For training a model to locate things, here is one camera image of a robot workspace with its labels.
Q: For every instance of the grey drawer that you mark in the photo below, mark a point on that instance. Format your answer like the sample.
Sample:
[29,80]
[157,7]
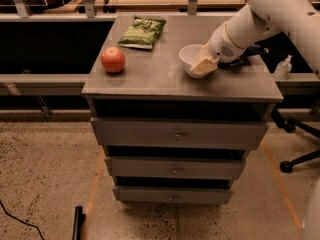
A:
[174,168]
[178,134]
[172,195]

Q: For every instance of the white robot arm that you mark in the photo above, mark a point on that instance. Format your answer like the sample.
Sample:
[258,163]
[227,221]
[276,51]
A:
[259,20]

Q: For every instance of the top grey drawer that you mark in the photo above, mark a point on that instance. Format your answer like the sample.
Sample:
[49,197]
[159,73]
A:
[178,134]

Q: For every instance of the bottom grey drawer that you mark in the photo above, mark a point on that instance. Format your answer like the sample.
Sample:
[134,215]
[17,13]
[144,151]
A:
[172,195]

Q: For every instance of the hand sanitizer bottle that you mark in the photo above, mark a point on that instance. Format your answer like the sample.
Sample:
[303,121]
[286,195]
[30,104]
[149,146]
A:
[283,68]

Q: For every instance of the grey drawer cabinet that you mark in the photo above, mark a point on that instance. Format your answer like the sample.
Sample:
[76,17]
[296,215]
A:
[154,86]

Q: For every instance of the green jalapeno chip bag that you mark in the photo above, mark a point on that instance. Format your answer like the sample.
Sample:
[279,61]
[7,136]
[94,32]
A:
[143,33]

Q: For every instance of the middle grey drawer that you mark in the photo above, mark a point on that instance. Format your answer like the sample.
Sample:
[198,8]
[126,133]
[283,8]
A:
[174,168]

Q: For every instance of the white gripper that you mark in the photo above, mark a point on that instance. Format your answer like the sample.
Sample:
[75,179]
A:
[224,45]

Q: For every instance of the red apple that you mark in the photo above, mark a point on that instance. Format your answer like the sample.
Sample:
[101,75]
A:
[113,60]

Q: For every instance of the white bowl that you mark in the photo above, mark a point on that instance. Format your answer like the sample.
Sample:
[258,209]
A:
[196,61]

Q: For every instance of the black floor object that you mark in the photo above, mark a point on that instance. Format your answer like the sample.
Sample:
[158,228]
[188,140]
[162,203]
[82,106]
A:
[79,218]

